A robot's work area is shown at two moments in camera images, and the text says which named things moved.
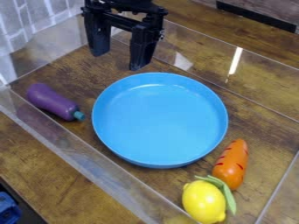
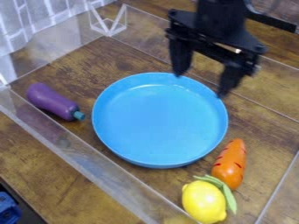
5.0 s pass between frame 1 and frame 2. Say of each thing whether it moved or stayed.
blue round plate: stayed
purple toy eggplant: stayed
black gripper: moved
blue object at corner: stayed
